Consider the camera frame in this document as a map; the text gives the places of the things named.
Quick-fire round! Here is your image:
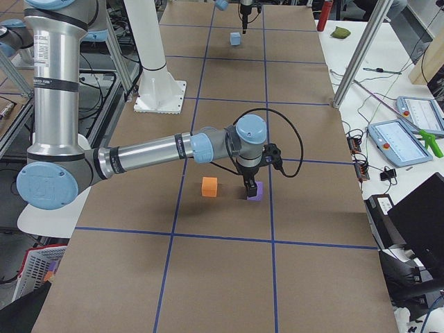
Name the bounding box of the black camera cable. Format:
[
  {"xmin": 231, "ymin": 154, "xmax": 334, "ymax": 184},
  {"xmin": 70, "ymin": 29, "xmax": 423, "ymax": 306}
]
[{"xmin": 207, "ymin": 108, "xmax": 306, "ymax": 178}]

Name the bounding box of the orange circuit board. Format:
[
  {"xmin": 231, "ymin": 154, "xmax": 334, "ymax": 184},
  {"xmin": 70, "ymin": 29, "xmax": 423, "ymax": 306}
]
[{"xmin": 346, "ymin": 135, "xmax": 370, "ymax": 182}]

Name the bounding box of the light blue foam block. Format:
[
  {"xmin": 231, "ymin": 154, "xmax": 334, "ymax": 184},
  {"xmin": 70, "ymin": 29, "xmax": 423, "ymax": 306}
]
[{"xmin": 230, "ymin": 32, "xmax": 241, "ymax": 46}]

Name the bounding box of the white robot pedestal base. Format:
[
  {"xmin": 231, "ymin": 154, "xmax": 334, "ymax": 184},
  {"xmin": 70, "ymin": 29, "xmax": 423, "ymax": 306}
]
[{"xmin": 124, "ymin": 0, "xmax": 187, "ymax": 114}]

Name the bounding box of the green strap smartwatch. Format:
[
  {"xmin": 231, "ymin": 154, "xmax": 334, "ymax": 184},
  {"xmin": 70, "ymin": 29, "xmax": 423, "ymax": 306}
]
[{"xmin": 363, "ymin": 67, "xmax": 402, "ymax": 75}]

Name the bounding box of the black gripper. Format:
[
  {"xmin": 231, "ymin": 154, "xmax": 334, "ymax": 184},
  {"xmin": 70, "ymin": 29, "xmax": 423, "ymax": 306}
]
[
  {"xmin": 239, "ymin": 4, "xmax": 251, "ymax": 34},
  {"xmin": 237, "ymin": 164, "xmax": 260, "ymax": 198}
]

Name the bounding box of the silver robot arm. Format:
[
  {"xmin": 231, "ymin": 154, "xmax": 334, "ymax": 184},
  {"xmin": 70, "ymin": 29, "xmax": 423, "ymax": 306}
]
[
  {"xmin": 16, "ymin": 1, "xmax": 266, "ymax": 210},
  {"xmin": 214, "ymin": 0, "xmax": 253, "ymax": 34}
]

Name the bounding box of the purple foam block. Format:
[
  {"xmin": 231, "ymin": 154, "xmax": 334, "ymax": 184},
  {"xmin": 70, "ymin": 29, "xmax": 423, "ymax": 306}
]
[{"xmin": 247, "ymin": 181, "xmax": 264, "ymax": 201}]

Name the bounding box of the green handled reach grabber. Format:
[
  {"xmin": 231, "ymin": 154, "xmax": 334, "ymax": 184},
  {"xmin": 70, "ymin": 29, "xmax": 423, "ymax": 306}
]
[{"xmin": 352, "ymin": 80, "xmax": 444, "ymax": 157}]

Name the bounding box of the near teach pendant tablet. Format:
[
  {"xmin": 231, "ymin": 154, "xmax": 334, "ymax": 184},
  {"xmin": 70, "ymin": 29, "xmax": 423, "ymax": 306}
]
[{"xmin": 368, "ymin": 120, "xmax": 433, "ymax": 167}]

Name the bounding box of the teach pendant tablet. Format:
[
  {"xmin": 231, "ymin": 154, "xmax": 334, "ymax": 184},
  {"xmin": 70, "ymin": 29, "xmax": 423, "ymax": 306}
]
[
  {"xmin": 368, "ymin": 120, "xmax": 433, "ymax": 167},
  {"xmin": 396, "ymin": 96, "xmax": 443, "ymax": 135}
]

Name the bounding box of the far teach pendant tablet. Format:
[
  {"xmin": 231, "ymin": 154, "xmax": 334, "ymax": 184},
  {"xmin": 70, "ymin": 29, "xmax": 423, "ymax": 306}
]
[{"xmin": 396, "ymin": 96, "xmax": 443, "ymax": 135}]

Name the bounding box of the green bean bag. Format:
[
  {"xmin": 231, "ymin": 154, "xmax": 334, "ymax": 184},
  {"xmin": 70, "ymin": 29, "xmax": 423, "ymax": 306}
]
[{"xmin": 330, "ymin": 26, "xmax": 351, "ymax": 40}]

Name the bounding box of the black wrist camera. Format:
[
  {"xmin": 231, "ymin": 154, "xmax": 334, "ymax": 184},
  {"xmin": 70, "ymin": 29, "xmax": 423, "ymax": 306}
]
[{"xmin": 259, "ymin": 143, "xmax": 283, "ymax": 171}]

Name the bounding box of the red water bottle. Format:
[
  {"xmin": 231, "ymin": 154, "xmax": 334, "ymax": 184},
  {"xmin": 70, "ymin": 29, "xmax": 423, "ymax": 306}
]
[{"xmin": 316, "ymin": 0, "xmax": 334, "ymax": 32}]

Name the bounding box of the white perforated basket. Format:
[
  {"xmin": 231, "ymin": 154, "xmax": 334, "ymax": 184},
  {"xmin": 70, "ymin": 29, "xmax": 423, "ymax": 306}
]
[{"xmin": 12, "ymin": 244, "xmax": 67, "ymax": 302}]

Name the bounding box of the orange foam block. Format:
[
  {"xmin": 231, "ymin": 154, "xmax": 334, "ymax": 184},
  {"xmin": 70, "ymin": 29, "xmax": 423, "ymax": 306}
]
[{"xmin": 201, "ymin": 176, "xmax": 218, "ymax": 198}]

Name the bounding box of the aluminium frame post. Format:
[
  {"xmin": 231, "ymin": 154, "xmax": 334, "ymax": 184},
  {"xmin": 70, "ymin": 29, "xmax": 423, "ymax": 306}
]
[{"xmin": 332, "ymin": 0, "xmax": 393, "ymax": 109}]

